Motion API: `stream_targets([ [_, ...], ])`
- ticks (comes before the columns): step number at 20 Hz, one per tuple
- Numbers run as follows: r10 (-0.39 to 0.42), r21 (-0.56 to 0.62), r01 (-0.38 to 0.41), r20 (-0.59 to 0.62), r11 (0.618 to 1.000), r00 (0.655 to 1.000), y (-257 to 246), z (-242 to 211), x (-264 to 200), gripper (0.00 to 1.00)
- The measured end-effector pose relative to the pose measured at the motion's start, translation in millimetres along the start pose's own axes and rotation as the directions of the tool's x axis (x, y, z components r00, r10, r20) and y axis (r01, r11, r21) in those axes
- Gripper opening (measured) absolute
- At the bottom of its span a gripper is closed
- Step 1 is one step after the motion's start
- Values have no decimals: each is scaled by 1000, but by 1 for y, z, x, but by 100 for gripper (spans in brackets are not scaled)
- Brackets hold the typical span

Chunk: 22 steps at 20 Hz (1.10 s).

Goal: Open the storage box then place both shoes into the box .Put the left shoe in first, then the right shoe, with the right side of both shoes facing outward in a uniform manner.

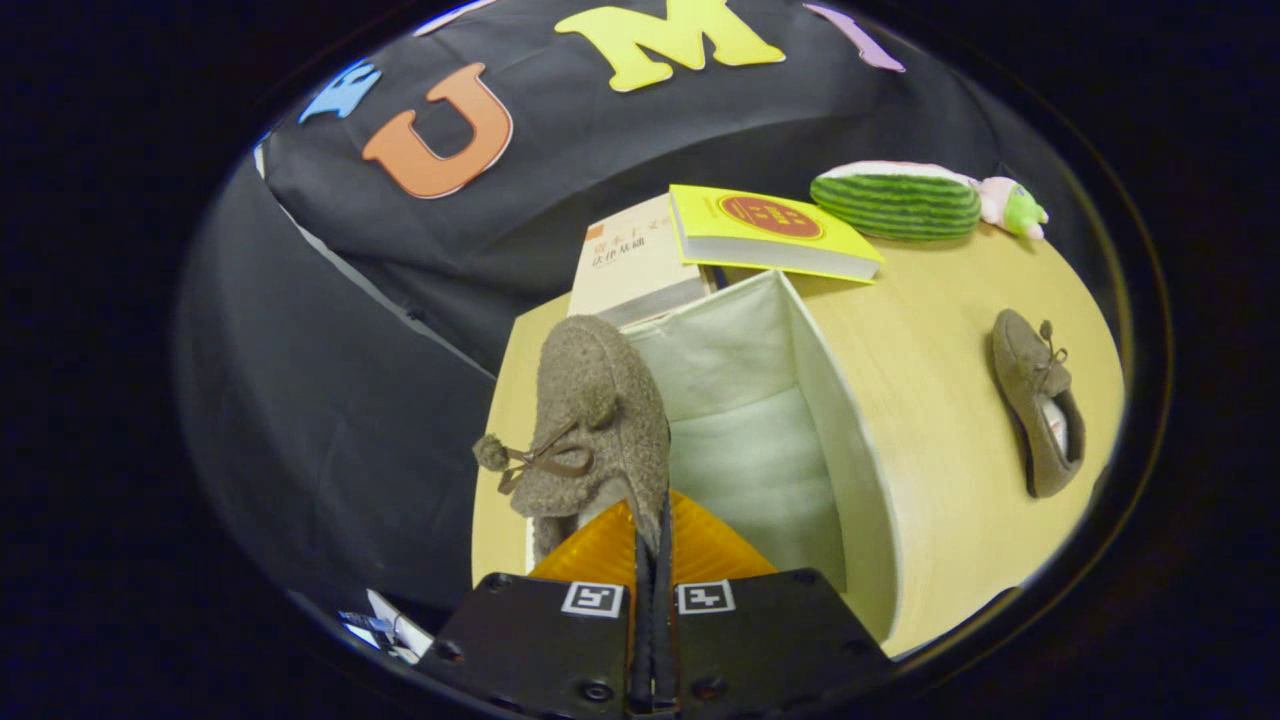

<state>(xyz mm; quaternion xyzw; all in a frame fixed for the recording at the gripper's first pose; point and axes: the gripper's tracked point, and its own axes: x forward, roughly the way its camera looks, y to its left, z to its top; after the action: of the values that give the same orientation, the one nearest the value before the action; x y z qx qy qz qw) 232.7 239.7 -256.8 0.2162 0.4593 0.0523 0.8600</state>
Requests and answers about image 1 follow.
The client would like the pink green plush toy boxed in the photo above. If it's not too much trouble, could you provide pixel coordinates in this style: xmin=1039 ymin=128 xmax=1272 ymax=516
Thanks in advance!
xmin=975 ymin=176 xmax=1050 ymax=241

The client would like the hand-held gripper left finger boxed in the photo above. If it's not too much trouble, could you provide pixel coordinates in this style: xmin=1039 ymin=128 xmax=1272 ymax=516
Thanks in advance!
xmin=418 ymin=498 xmax=653 ymax=716

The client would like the brown fuzzy shoe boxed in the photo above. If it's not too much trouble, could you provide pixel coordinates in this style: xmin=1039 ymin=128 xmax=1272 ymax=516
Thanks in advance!
xmin=990 ymin=308 xmax=1087 ymax=499
xmin=472 ymin=314 xmax=672 ymax=566

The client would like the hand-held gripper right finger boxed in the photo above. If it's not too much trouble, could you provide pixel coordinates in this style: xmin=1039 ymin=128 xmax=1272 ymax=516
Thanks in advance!
xmin=652 ymin=490 xmax=896 ymax=716

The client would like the beige book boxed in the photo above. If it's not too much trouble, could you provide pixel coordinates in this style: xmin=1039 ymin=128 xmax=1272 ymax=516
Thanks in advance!
xmin=567 ymin=193 xmax=717 ymax=327

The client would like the white blue printed paper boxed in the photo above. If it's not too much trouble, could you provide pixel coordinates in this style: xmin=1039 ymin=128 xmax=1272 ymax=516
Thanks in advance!
xmin=338 ymin=588 xmax=434 ymax=664

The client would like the yellow book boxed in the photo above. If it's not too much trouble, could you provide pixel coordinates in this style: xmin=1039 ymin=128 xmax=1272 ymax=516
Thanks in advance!
xmin=668 ymin=184 xmax=885 ymax=284

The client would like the cream fabric storage box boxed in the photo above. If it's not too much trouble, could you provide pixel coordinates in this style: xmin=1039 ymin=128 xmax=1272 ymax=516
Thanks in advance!
xmin=525 ymin=268 xmax=901 ymax=646

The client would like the watermelon plush toy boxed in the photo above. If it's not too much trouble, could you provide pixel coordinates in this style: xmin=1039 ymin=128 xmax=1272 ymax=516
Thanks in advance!
xmin=809 ymin=161 xmax=983 ymax=242

